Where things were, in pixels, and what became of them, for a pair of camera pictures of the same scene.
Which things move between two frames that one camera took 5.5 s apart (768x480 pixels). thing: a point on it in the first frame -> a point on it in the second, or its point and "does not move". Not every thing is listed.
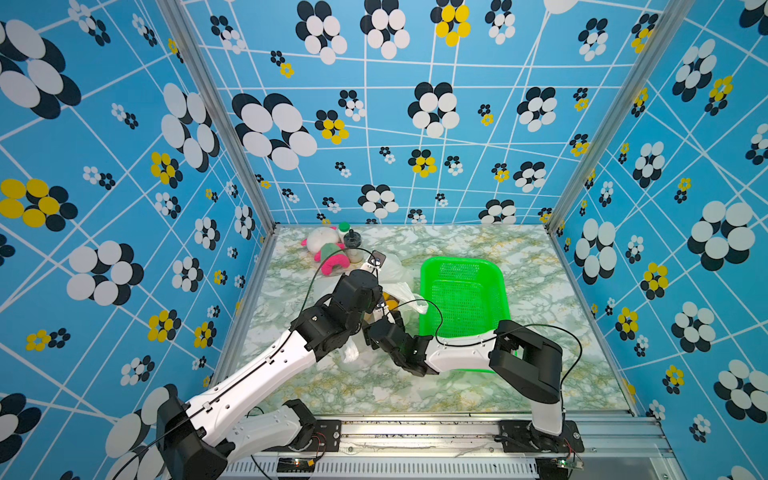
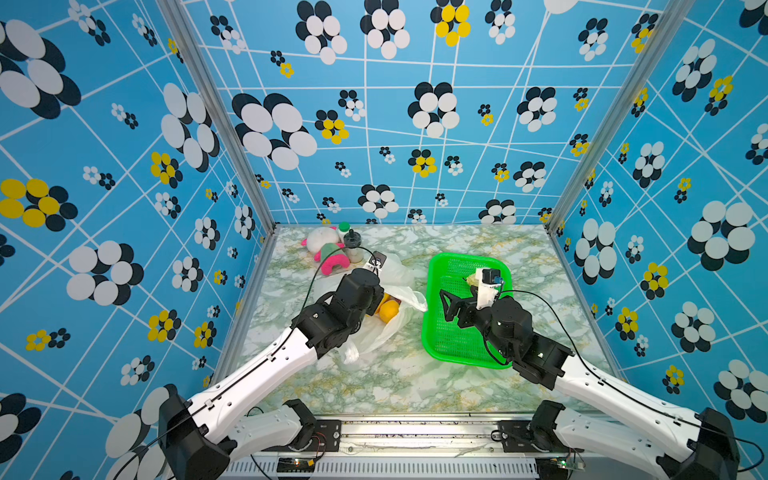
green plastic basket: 463,297 does not move
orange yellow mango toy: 390,304 does not move
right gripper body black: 368,335 -> 473,317
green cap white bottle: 343,228 does not move
